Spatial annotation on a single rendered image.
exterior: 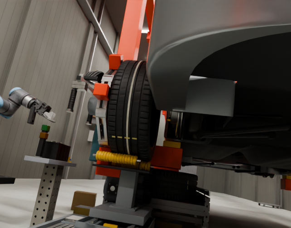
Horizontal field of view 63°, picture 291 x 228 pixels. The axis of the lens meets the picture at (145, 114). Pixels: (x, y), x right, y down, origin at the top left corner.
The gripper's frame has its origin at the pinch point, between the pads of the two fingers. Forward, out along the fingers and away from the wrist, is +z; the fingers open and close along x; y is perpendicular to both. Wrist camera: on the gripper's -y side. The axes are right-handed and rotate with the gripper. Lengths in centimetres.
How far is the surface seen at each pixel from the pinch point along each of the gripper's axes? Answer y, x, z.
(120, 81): 41, -29, 32
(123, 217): -19, -19, 74
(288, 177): 112, 218, 240
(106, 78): 40, -23, 22
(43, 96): 15, 377, -249
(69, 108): 13.1, -13.1, 10.2
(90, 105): 23.1, -1.3, 15.1
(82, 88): 27.7, -14.0, 9.5
